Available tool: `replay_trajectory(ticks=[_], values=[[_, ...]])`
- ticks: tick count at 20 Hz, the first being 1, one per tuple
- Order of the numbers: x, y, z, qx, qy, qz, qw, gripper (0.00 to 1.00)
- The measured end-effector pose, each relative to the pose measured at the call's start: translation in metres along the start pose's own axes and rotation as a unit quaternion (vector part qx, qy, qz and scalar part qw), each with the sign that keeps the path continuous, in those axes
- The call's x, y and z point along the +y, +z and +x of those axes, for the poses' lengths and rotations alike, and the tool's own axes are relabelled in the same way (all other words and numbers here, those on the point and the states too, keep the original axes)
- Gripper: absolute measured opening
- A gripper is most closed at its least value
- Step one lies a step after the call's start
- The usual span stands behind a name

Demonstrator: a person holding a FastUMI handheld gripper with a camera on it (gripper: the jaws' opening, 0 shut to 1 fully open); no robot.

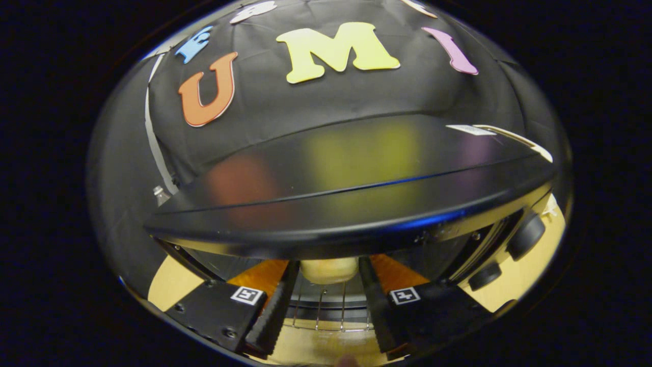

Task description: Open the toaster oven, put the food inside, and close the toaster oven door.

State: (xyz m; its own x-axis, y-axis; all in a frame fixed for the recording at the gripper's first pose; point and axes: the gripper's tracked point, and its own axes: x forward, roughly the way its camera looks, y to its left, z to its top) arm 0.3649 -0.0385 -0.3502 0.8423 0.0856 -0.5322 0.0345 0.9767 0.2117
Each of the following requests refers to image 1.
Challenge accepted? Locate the golden bread bun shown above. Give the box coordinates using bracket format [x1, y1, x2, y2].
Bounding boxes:
[300, 256, 359, 285]

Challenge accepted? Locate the black toaster oven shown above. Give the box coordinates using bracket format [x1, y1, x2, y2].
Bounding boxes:
[144, 113, 558, 357]

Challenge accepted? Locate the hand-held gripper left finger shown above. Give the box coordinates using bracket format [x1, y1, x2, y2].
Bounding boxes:
[166, 259, 301, 357]

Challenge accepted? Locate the white pop-up toaster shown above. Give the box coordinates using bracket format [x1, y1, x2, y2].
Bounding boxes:
[474, 124, 554, 164]

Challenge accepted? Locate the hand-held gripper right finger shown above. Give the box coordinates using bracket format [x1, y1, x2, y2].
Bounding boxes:
[358, 254, 495, 360]

